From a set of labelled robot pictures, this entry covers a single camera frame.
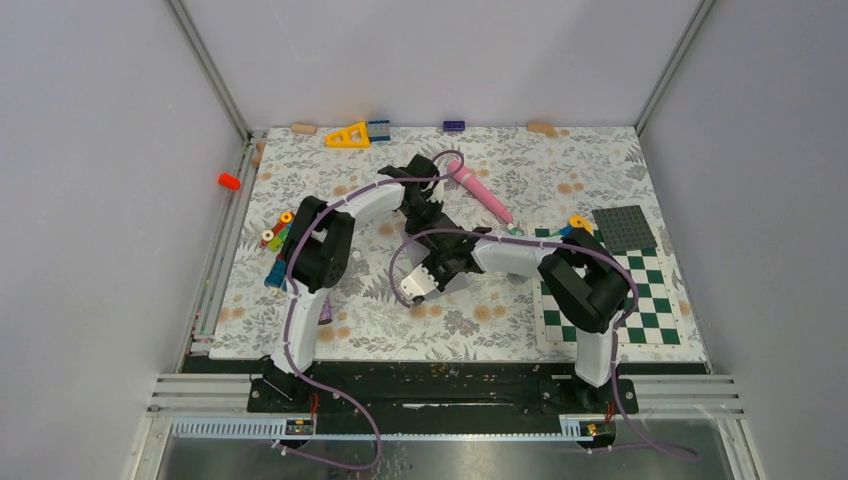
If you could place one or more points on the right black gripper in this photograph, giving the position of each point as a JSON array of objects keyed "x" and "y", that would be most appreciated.
[{"x": 428, "y": 264}]

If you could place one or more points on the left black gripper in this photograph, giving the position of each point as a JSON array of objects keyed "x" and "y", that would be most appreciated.
[{"x": 436, "y": 207}]

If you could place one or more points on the small green white bottle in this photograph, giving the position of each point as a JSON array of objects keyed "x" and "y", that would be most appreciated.
[{"x": 515, "y": 230}]

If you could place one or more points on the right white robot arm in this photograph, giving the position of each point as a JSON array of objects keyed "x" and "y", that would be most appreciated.
[{"x": 588, "y": 285}]

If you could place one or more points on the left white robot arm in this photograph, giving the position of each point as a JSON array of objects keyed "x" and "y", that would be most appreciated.
[{"x": 317, "y": 249}]

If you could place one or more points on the pink toy microphone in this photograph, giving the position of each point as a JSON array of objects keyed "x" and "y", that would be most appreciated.
[{"x": 465, "y": 177}]

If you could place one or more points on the floral table mat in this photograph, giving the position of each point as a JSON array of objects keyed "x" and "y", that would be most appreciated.
[{"x": 542, "y": 181}]

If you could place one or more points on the dark purple lego brick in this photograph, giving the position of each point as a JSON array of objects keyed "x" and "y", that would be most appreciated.
[{"x": 453, "y": 125}]

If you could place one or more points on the blue grey lego brick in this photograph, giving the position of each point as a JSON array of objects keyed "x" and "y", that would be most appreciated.
[{"x": 378, "y": 130}]

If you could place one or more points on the yellow triangle toy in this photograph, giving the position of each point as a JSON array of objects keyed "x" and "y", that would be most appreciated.
[{"x": 354, "y": 136}]

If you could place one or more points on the lego toy on chessboard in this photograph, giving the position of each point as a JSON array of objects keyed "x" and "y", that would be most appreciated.
[{"x": 576, "y": 223}]

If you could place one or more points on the purple glitter microphone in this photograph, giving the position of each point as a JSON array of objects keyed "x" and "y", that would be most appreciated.
[{"x": 326, "y": 313}]

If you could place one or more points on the wooden block left back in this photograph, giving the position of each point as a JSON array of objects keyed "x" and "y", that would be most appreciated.
[{"x": 304, "y": 129}]

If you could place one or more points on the wooden block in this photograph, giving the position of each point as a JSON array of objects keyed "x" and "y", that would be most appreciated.
[
  {"x": 304, "y": 129},
  {"x": 543, "y": 128}
]

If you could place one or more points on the colourful lego toy stack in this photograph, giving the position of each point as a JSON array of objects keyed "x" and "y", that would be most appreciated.
[{"x": 274, "y": 237}]

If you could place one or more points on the wooden block right back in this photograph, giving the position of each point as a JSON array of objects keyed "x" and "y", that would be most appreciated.
[{"x": 543, "y": 128}]

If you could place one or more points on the blue red lego car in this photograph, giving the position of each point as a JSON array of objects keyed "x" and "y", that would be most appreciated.
[{"x": 275, "y": 280}]

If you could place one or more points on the orange red cylinder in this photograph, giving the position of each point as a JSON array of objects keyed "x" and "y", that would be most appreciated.
[{"x": 229, "y": 182}]

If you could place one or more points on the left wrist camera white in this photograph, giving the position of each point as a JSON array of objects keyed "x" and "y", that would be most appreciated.
[{"x": 434, "y": 191}]

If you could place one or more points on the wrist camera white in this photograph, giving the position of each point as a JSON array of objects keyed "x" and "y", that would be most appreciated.
[
  {"x": 418, "y": 285},
  {"x": 434, "y": 191}
]

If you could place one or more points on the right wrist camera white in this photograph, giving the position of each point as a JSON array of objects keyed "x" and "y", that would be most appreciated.
[{"x": 418, "y": 285}]

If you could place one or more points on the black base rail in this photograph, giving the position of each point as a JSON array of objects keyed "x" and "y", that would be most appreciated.
[{"x": 416, "y": 398}]

